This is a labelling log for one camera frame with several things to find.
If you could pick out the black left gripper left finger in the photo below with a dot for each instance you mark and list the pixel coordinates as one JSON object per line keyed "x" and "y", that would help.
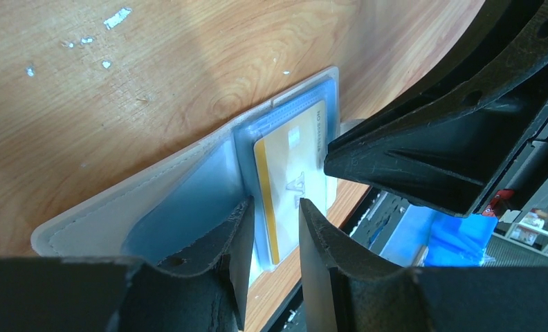
{"x": 203, "y": 287}

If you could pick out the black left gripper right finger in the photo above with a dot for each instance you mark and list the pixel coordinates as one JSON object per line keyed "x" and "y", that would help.
{"x": 475, "y": 299}

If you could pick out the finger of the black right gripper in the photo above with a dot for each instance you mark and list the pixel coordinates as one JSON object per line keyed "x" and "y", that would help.
{"x": 483, "y": 146}
{"x": 485, "y": 50}

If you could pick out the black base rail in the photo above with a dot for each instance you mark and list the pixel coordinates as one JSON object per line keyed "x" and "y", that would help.
{"x": 345, "y": 286}

